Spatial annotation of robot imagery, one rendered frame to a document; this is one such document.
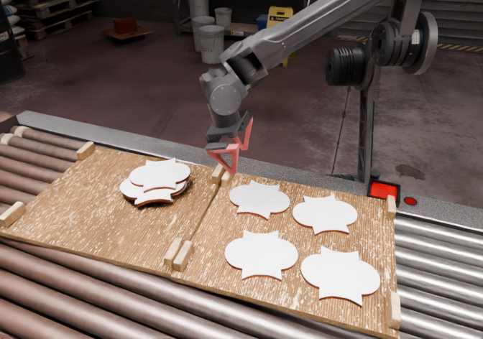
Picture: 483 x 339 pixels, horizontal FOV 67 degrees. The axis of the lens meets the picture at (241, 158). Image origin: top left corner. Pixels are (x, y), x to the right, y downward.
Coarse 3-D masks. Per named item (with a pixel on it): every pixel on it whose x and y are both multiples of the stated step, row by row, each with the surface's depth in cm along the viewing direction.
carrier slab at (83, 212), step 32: (96, 160) 101; (128, 160) 101; (160, 160) 101; (64, 192) 90; (96, 192) 90; (192, 192) 90; (32, 224) 81; (64, 224) 81; (96, 224) 81; (128, 224) 81; (160, 224) 81; (192, 224) 81; (96, 256) 74; (128, 256) 73; (160, 256) 73
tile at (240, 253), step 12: (240, 240) 76; (252, 240) 76; (264, 240) 76; (276, 240) 76; (228, 252) 73; (240, 252) 73; (252, 252) 73; (264, 252) 73; (276, 252) 73; (288, 252) 73; (240, 264) 71; (252, 264) 71; (264, 264) 71; (276, 264) 71; (288, 264) 71; (252, 276) 69; (264, 276) 69; (276, 276) 69
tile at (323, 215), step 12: (300, 204) 85; (312, 204) 85; (324, 204) 85; (336, 204) 85; (348, 204) 85; (300, 216) 82; (312, 216) 82; (324, 216) 82; (336, 216) 82; (348, 216) 82; (312, 228) 80; (324, 228) 79; (336, 228) 79
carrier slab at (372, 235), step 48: (288, 192) 90; (336, 192) 90; (192, 240) 77; (288, 240) 77; (336, 240) 77; (384, 240) 77; (240, 288) 67; (288, 288) 67; (384, 288) 67; (384, 336) 61
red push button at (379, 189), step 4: (372, 184) 94; (376, 184) 94; (380, 184) 94; (384, 184) 94; (372, 188) 92; (376, 188) 92; (380, 188) 92; (384, 188) 92; (388, 188) 92; (392, 188) 92; (396, 188) 92; (372, 192) 91; (376, 192) 91; (380, 192) 91; (384, 192) 91; (388, 192) 91; (392, 192) 91; (396, 192) 91; (380, 196) 90; (384, 196) 90
